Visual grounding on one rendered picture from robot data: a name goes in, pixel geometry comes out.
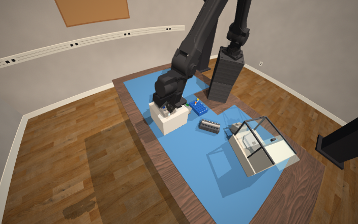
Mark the blue tube rack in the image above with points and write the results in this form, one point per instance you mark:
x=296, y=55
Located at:
x=199, y=108

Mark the blue flat mat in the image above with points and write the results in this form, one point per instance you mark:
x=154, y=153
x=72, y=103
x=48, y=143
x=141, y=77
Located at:
x=206, y=160

